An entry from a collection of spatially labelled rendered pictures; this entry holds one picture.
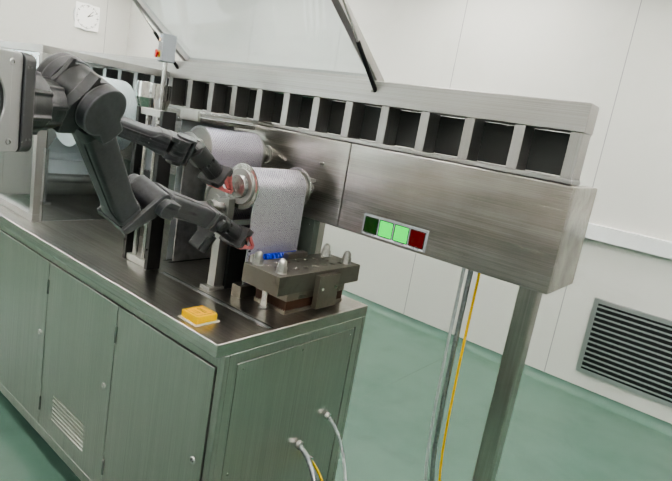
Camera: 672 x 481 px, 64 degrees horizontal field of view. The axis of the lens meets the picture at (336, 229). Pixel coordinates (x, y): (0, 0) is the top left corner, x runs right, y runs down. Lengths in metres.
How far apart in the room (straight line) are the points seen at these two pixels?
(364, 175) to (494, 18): 2.69
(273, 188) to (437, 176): 0.52
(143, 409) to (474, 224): 1.15
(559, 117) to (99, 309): 1.53
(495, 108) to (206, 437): 1.22
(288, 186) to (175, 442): 0.85
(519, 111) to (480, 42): 2.75
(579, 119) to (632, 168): 2.34
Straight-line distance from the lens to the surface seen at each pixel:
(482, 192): 1.61
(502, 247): 1.59
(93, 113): 0.84
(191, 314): 1.53
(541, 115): 1.57
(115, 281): 1.82
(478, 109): 1.64
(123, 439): 1.97
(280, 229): 1.82
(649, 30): 3.99
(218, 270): 1.79
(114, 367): 1.93
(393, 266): 4.55
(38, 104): 0.79
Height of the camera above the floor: 1.49
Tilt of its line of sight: 11 degrees down
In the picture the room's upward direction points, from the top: 10 degrees clockwise
